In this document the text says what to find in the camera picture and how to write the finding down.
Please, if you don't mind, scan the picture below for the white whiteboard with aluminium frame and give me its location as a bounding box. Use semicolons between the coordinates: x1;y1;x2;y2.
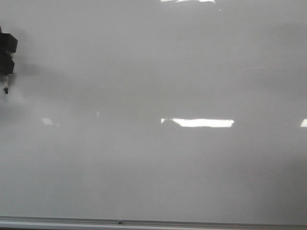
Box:
0;0;307;226

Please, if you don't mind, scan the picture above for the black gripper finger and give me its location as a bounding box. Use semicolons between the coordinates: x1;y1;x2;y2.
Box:
0;33;18;55
0;54;15;74

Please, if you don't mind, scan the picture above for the white dry-erase marker black tip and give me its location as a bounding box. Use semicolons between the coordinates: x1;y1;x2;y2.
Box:
0;71;9;94

